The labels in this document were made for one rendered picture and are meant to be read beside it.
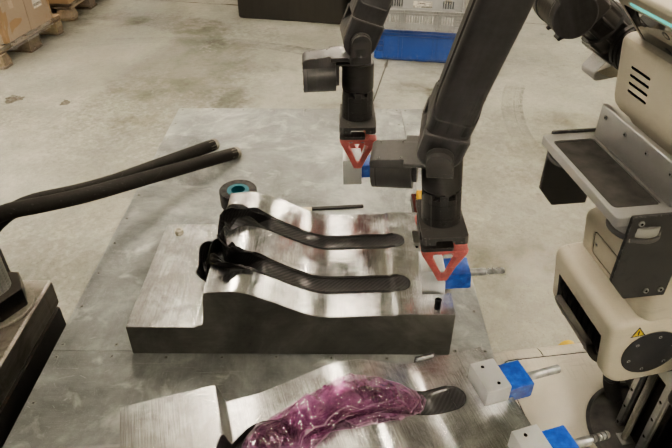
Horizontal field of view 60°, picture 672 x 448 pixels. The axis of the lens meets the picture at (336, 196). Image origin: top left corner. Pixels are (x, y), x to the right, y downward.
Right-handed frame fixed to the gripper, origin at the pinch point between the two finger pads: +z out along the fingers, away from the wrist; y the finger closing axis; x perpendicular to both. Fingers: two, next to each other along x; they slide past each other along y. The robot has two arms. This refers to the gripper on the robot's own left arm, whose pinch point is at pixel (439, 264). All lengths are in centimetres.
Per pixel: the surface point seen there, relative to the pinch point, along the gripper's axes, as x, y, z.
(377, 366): -10.6, 16.1, 4.0
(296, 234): -23.3, -11.0, 0.8
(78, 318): -60, 0, 8
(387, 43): 10, -328, 74
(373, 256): -10.2, -6.6, 2.9
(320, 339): -19.1, 7.0, 7.8
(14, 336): -71, 2, 9
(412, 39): 27, -325, 72
